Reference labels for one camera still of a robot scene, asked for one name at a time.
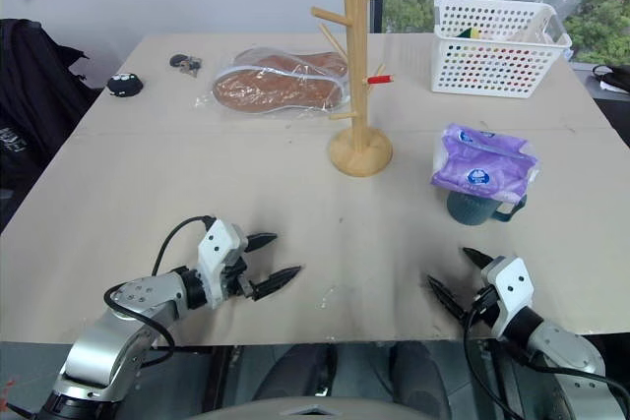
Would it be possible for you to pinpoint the purple tissue pack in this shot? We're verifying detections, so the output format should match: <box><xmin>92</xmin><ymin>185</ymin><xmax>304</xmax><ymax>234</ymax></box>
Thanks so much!
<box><xmin>430</xmin><ymin>122</ymin><xmax>540</xmax><ymax>206</ymax></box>

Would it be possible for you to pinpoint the dark teal mug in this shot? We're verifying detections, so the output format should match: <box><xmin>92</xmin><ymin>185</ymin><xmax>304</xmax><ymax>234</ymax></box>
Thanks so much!
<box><xmin>446</xmin><ymin>190</ymin><xmax>529</xmax><ymax>227</ymax></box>

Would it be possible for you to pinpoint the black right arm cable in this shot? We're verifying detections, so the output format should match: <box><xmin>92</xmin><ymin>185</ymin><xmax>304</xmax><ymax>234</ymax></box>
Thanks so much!
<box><xmin>462</xmin><ymin>304</ymin><xmax>630</xmax><ymax>420</ymax></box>

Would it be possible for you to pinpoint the white perforated plastic basket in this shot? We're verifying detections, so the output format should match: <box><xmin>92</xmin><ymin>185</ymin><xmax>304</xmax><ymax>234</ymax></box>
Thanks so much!
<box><xmin>431</xmin><ymin>0</ymin><xmax>574</xmax><ymax>100</ymax></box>

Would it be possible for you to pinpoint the brown slipper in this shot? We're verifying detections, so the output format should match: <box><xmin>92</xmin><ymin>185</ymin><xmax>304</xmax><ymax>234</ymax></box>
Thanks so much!
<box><xmin>234</xmin><ymin>49</ymin><xmax>349</xmax><ymax>78</ymax></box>
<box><xmin>213</xmin><ymin>68</ymin><xmax>345</xmax><ymax>109</ymax></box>

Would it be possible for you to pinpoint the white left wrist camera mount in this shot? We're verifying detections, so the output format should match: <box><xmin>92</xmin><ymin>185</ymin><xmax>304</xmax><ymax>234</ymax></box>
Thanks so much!
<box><xmin>196</xmin><ymin>218</ymin><xmax>250</xmax><ymax>311</ymax></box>

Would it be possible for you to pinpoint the black plush toy with eyes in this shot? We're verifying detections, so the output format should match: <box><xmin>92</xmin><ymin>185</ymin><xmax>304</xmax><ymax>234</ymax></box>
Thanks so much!
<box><xmin>106</xmin><ymin>72</ymin><xmax>146</xmax><ymax>98</ymax></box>

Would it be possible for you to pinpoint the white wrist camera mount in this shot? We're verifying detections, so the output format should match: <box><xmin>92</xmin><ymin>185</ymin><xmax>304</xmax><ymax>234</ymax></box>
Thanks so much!
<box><xmin>478</xmin><ymin>256</ymin><xmax>536</xmax><ymax>340</ymax></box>
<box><xmin>196</xmin><ymin>218</ymin><xmax>250</xmax><ymax>311</ymax></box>

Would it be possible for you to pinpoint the black bag with strap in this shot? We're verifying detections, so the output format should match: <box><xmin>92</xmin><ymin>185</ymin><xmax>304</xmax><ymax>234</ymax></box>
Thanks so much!
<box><xmin>591</xmin><ymin>63</ymin><xmax>630</xmax><ymax>94</ymax></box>

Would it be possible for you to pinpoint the black backpack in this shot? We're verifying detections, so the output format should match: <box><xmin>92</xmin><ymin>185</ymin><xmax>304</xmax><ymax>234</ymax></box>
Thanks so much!
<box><xmin>0</xmin><ymin>18</ymin><xmax>105</xmax><ymax>235</ymax></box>

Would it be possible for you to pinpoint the grey robot torso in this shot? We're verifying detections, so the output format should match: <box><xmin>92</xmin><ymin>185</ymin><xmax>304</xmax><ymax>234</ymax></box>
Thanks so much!
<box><xmin>189</xmin><ymin>393</ymin><xmax>412</xmax><ymax>420</ymax></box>

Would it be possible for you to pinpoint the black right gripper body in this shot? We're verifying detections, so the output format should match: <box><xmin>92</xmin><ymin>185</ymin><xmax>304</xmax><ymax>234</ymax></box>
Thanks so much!
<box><xmin>464</xmin><ymin>284</ymin><xmax>499</xmax><ymax>330</ymax></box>

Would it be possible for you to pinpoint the grey side desk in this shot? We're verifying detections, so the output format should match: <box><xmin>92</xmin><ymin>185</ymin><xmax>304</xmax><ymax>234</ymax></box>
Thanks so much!
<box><xmin>572</xmin><ymin>59</ymin><xmax>630</xmax><ymax>149</ymax></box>

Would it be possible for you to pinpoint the clear slipper packaging bag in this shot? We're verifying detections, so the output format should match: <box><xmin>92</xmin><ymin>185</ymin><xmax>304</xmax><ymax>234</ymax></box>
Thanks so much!
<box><xmin>193</xmin><ymin>46</ymin><xmax>351</xmax><ymax>120</ymax></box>

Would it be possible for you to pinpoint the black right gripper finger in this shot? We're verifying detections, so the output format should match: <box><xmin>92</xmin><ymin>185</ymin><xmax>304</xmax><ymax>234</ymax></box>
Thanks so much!
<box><xmin>425</xmin><ymin>274</ymin><xmax>469</xmax><ymax>321</ymax></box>
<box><xmin>461</xmin><ymin>246</ymin><xmax>494</xmax><ymax>272</ymax></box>

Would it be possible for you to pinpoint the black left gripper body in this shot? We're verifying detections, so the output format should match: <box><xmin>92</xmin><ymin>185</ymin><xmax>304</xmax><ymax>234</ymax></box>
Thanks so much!
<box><xmin>222</xmin><ymin>243</ymin><xmax>255</xmax><ymax>300</ymax></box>

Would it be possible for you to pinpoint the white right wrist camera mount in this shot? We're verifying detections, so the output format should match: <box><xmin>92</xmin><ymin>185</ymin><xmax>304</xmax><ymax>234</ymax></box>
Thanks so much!
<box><xmin>478</xmin><ymin>256</ymin><xmax>536</xmax><ymax>340</ymax></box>

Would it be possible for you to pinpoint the wooden mug tree stand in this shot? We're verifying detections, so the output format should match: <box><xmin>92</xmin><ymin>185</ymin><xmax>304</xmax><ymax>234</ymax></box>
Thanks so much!
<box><xmin>310</xmin><ymin>0</ymin><xmax>396</xmax><ymax>178</ymax></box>

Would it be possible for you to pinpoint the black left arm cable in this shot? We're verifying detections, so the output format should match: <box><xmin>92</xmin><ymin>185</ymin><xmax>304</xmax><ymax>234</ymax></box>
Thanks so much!
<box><xmin>102</xmin><ymin>214</ymin><xmax>218</xmax><ymax>368</ymax></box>

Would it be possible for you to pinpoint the small black key bundle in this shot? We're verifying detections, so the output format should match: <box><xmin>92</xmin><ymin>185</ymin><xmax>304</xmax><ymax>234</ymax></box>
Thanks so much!
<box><xmin>168</xmin><ymin>52</ymin><xmax>205</xmax><ymax>79</ymax></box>

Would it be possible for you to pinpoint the black table leg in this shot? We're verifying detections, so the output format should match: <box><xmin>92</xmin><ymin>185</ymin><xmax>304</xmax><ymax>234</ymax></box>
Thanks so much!
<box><xmin>200</xmin><ymin>344</ymin><xmax>238</xmax><ymax>414</ymax></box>

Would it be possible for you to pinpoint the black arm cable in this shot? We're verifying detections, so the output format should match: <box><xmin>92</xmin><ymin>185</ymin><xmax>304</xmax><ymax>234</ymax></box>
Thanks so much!
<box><xmin>462</xmin><ymin>304</ymin><xmax>630</xmax><ymax>420</ymax></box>
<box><xmin>102</xmin><ymin>214</ymin><xmax>218</xmax><ymax>368</ymax></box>

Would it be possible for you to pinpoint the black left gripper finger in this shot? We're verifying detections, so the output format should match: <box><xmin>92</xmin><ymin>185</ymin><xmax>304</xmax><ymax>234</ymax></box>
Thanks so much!
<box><xmin>250</xmin><ymin>265</ymin><xmax>303</xmax><ymax>302</ymax></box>
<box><xmin>243</xmin><ymin>231</ymin><xmax>279</xmax><ymax>254</ymax></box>

